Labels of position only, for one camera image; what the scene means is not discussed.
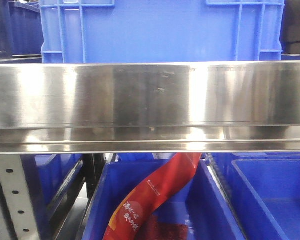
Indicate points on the blue bin center lower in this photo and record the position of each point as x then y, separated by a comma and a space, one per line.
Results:
175, 199

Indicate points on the blue bin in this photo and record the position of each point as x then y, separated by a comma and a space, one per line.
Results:
53, 169
175, 199
264, 190

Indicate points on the blue bin left lower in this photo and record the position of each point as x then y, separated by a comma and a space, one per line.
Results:
53, 169

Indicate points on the blue bin right lower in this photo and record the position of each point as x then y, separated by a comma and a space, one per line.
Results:
264, 190

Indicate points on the red printed bag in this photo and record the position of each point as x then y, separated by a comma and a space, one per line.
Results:
151, 193

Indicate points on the large blue crate upper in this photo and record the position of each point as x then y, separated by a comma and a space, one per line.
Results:
158, 31

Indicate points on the dark blue crate upper left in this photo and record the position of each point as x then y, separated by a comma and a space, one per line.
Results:
21, 31

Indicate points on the perforated metal upright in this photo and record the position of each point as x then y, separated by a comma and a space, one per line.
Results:
17, 217

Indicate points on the stainless steel shelf rail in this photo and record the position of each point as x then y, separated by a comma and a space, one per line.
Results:
235, 106

